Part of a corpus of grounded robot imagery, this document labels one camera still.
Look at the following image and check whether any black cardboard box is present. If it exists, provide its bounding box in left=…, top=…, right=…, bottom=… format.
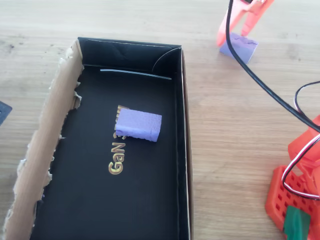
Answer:
left=2, top=36, right=195, bottom=240

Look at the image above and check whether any black camera cable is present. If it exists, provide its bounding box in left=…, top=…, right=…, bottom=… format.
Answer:
left=225, top=0, right=320, bottom=133

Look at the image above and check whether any red white black servo wire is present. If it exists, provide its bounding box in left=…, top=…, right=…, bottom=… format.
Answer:
left=281, top=80, right=320, bottom=201

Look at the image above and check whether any purple foam block smooth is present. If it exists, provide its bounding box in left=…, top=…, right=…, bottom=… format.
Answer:
left=116, top=108, right=163, bottom=143

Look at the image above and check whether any purple foam block rough-topped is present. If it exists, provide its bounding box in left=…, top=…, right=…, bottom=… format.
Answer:
left=219, top=31, right=259, bottom=65

